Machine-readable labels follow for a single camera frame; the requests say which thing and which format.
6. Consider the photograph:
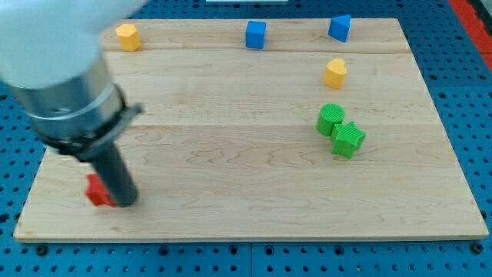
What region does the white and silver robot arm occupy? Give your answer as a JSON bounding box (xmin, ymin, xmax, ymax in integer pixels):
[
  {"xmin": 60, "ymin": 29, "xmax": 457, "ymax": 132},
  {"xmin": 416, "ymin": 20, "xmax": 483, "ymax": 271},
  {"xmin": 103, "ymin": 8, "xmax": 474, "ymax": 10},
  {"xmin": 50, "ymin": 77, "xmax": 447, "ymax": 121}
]
[{"xmin": 1, "ymin": 0, "xmax": 145, "ymax": 156}]

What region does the green circle block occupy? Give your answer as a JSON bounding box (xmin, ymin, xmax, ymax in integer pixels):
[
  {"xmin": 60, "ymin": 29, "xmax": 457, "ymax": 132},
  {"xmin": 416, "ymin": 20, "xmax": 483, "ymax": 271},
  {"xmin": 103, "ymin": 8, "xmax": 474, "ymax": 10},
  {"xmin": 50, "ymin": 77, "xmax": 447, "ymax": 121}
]
[{"xmin": 316, "ymin": 103, "xmax": 345, "ymax": 136}]

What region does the light wooden board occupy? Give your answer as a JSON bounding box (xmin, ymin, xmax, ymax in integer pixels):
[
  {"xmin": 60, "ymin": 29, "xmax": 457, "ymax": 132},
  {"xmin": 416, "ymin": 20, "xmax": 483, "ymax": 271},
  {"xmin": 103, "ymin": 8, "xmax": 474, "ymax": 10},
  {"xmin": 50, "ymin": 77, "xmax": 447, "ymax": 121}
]
[{"xmin": 14, "ymin": 18, "xmax": 489, "ymax": 243}]

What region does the green star block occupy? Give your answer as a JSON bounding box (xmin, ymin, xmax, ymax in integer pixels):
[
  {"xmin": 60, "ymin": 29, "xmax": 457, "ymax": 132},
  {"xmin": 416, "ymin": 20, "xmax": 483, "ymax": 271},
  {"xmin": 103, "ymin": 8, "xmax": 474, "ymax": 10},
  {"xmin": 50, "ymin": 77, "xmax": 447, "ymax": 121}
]
[{"xmin": 331, "ymin": 122, "xmax": 366, "ymax": 159}]

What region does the blue cube block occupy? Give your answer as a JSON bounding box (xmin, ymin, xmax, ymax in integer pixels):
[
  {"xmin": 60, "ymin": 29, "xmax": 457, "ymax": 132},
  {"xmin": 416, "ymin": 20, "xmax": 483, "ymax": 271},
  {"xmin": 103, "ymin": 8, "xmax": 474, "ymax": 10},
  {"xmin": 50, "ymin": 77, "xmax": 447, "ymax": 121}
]
[{"xmin": 245, "ymin": 21, "xmax": 267, "ymax": 49}]

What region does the yellow heart block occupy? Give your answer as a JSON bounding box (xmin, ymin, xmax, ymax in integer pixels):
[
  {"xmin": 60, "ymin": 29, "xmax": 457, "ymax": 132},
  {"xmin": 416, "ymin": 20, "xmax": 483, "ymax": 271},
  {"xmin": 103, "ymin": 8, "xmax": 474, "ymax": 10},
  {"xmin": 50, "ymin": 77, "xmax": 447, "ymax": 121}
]
[{"xmin": 323, "ymin": 58, "xmax": 347, "ymax": 89}]

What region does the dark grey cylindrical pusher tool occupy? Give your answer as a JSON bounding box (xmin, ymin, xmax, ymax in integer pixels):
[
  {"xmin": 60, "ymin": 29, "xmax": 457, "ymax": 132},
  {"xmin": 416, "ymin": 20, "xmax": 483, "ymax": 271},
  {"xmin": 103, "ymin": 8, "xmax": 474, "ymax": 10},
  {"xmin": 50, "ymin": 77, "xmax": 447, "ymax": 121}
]
[{"xmin": 75, "ymin": 103, "xmax": 144, "ymax": 207}]

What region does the blue triangle block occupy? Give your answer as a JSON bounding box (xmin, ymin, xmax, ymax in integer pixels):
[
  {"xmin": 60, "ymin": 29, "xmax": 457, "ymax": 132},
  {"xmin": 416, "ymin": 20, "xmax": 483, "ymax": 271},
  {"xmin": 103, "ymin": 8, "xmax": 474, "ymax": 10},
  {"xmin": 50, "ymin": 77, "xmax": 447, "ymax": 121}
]
[{"xmin": 327, "ymin": 15, "xmax": 351, "ymax": 42}]

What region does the yellow hexagon block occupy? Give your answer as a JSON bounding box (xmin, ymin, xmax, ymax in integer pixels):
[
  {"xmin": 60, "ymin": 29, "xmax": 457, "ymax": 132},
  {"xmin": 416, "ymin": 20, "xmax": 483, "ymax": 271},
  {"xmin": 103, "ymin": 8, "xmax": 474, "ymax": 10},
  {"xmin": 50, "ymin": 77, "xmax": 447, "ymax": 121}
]
[{"xmin": 115, "ymin": 23, "xmax": 141, "ymax": 52}]

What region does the red block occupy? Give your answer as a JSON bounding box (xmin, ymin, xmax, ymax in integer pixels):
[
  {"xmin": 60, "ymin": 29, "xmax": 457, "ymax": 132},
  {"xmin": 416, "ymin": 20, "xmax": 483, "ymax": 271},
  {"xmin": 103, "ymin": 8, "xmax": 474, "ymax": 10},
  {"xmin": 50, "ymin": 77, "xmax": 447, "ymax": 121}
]
[{"xmin": 85, "ymin": 173, "xmax": 115, "ymax": 207}]

